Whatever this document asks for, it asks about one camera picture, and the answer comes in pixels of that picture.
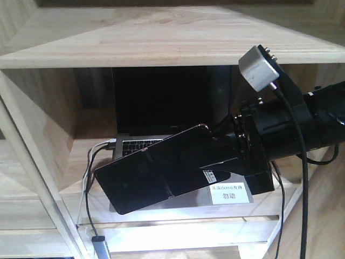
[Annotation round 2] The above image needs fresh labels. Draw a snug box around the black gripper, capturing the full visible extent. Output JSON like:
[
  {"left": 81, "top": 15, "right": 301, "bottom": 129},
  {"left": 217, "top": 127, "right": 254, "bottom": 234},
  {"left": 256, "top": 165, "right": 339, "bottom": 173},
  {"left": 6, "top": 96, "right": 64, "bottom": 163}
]
[{"left": 179, "top": 99, "right": 324, "bottom": 195}]

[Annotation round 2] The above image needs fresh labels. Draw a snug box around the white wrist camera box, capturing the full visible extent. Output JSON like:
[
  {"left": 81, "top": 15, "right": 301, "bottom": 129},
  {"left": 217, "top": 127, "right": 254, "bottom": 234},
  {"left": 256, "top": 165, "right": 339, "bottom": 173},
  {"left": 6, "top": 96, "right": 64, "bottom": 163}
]
[{"left": 238, "top": 46, "right": 279, "bottom": 92}]

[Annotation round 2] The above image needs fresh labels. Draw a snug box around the black foldable phone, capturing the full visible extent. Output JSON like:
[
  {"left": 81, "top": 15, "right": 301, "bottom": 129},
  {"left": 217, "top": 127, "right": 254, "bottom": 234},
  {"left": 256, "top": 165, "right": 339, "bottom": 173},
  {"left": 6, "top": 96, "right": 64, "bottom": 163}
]
[{"left": 95, "top": 124, "right": 231, "bottom": 215}]

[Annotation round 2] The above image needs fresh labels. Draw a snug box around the silver laptop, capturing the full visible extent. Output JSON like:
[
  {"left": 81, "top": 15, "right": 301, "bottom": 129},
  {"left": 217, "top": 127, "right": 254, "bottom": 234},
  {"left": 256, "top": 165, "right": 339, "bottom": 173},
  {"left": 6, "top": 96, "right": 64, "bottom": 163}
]
[{"left": 109, "top": 66, "right": 256, "bottom": 214}]

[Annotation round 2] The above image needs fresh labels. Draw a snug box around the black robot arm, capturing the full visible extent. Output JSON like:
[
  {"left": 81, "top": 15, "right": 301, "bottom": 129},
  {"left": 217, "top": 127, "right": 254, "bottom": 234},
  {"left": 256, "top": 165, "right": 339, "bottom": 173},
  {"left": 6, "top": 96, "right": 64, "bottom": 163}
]
[{"left": 181, "top": 82, "right": 344, "bottom": 195}]

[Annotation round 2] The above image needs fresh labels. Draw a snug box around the black laptop cable left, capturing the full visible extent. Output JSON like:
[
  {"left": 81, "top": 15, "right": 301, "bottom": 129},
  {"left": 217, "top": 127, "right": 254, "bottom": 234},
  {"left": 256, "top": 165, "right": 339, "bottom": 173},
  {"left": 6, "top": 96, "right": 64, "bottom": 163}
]
[{"left": 84, "top": 147, "right": 114, "bottom": 238}]

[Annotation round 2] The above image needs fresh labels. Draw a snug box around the wooden shelf unit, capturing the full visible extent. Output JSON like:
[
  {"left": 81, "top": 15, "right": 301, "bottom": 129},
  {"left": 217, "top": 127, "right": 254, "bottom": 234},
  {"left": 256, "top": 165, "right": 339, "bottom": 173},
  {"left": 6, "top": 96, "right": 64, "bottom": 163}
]
[{"left": 1, "top": 1, "right": 344, "bottom": 258}]

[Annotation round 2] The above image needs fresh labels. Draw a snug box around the white laptop cable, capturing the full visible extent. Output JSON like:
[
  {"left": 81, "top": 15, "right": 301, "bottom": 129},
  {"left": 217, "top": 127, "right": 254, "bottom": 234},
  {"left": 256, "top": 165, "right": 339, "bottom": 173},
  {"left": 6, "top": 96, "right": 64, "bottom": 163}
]
[{"left": 76, "top": 138, "right": 117, "bottom": 227}]

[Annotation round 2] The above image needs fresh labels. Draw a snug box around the grey usb hub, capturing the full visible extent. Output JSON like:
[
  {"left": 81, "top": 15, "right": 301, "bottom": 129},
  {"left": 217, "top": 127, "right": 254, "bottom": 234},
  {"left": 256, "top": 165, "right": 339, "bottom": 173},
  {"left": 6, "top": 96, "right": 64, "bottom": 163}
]
[{"left": 91, "top": 235, "right": 111, "bottom": 259}]

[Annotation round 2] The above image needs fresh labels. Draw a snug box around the white label right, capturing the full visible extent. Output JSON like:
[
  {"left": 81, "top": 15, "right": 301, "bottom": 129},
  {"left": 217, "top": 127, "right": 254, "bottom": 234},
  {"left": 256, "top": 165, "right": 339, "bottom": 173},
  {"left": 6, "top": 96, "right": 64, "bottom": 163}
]
[{"left": 210, "top": 182, "right": 250, "bottom": 205}]

